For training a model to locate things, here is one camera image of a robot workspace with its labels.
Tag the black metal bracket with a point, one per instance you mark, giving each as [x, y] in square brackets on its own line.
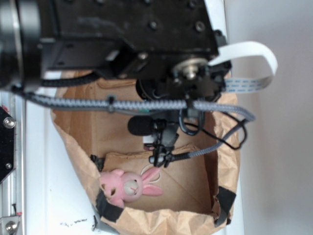
[7, 144]

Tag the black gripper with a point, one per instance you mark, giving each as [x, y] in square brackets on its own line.
[196, 81]

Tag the black foam microphone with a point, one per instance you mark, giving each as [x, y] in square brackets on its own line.
[140, 125]

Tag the pink plush bunny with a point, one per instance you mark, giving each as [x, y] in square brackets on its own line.
[120, 187]

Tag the silver corner bracket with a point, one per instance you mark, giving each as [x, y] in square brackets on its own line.
[9, 225]

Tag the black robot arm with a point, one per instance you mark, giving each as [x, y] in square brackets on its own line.
[167, 46]

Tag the white plastic bin lid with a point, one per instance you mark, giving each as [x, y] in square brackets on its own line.
[55, 202]

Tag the brown paper bag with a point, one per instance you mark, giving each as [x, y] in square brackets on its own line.
[198, 193]

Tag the aluminium frame rail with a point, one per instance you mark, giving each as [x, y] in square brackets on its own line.
[12, 195]

